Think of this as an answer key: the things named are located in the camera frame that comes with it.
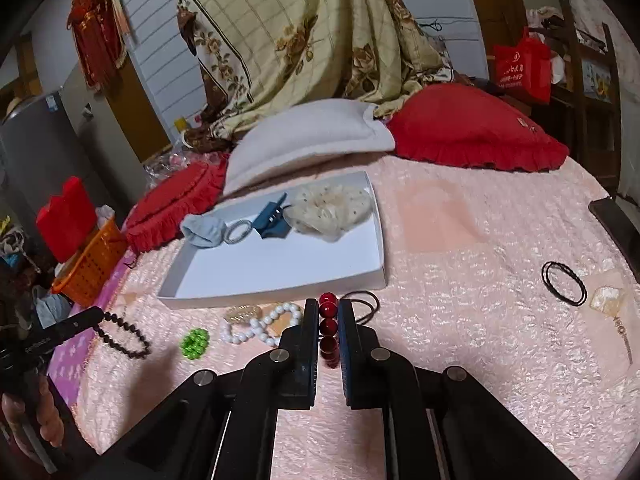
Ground cream dotted scrunchie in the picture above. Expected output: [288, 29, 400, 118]
[282, 182, 374, 244]

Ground red shopping bag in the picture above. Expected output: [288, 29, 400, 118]
[492, 27, 554, 106]

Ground clear plastic bags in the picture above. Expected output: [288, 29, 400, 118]
[143, 136, 227, 177]

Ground orange plastic basket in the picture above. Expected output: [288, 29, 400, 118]
[50, 217, 129, 309]

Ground green bead bracelet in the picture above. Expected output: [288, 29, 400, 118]
[179, 327, 210, 361]

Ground white pearl bracelet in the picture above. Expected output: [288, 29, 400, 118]
[220, 302, 304, 347]

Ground dark bead bracelet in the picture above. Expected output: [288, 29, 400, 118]
[96, 309, 152, 360]

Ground red gift box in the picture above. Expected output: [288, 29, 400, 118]
[35, 176, 99, 264]

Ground braided black hair tie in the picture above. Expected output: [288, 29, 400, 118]
[542, 260, 588, 306]

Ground thin black hair tie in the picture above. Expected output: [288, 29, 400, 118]
[342, 289, 381, 324]

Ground peach plastic piece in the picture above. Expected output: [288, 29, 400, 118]
[261, 302, 302, 337]

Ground blue hair claw clip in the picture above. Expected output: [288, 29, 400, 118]
[251, 192, 292, 239]

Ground white shallow cardboard tray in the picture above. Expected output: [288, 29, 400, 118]
[157, 170, 387, 310]

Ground white pillow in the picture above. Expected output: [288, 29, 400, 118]
[222, 98, 397, 196]

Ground light blue scrunchie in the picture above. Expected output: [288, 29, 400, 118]
[180, 212, 229, 249]

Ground person's left hand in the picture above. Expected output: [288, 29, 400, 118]
[0, 374, 67, 455]

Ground gold hair clip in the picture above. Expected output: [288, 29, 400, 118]
[223, 304, 264, 324]

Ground dark flat box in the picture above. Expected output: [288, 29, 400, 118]
[588, 195, 640, 272]

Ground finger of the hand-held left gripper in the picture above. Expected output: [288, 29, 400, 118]
[19, 307, 107, 357]

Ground dark wooden shelf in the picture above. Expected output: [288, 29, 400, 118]
[549, 0, 622, 183]

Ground grey refrigerator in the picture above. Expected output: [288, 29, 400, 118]
[0, 87, 103, 223]

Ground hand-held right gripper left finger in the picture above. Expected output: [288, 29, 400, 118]
[75, 298, 320, 480]

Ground pink bedspread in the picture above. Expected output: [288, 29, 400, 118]
[75, 152, 640, 480]

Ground silver hair tie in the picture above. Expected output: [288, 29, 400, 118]
[222, 219, 254, 245]

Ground red bead bracelet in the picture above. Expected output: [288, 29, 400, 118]
[318, 290, 342, 369]

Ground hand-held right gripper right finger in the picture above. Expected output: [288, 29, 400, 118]
[338, 299, 581, 480]

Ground floral yellow blanket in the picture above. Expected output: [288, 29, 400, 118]
[176, 0, 452, 155]

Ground large red ruffled pillow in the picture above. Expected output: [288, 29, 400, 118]
[386, 82, 571, 172]

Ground small red ruffled pillow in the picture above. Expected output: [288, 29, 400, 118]
[124, 162, 230, 254]

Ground purple flowered sheet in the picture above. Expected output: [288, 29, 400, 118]
[46, 252, 138, 413]

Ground red hanging decoration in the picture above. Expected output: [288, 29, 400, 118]
[66, 0, 132, 92]

